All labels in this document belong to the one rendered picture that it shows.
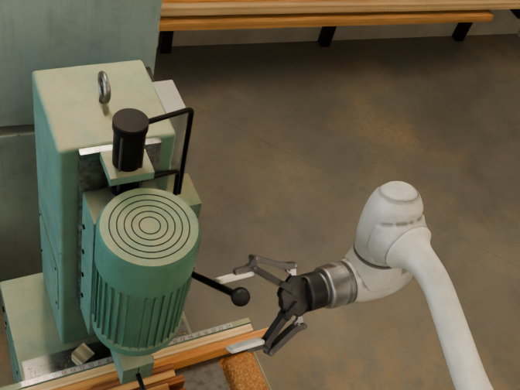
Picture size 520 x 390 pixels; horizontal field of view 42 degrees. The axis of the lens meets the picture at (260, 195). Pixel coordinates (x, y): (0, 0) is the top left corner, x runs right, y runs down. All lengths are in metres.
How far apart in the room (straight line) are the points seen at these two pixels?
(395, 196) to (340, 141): 2.39
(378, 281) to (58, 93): 0.72
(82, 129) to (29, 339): 0.73
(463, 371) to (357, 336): 1.69
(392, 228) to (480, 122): 2.97
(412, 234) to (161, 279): 0.46
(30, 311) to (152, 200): 0.77
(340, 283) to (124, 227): 0.46
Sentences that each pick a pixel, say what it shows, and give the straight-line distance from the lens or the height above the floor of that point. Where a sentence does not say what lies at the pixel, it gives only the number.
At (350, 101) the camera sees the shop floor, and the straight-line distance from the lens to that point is 3.91.
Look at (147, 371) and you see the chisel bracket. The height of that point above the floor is 1.03.
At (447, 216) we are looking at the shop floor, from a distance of 3.55.
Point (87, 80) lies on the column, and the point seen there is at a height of 1.52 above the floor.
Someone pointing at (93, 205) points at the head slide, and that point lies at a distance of 1.27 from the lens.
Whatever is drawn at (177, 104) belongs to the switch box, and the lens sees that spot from 1.39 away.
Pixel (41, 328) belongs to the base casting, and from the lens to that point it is 1.84.
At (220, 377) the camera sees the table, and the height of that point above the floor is 0.90.
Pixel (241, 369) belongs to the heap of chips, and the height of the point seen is 0.94.
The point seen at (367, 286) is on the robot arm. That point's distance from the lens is 1.38.
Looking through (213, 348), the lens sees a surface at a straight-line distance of 1.68.
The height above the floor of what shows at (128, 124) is 1.62.
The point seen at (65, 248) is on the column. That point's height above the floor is 1.22.
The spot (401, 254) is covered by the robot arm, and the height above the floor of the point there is 1.48.
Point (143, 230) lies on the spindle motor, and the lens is 1.14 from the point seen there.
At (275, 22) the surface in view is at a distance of 3.36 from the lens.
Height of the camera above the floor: 2.42
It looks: 48 degrees down
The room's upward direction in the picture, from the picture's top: 18 degrees clockwise
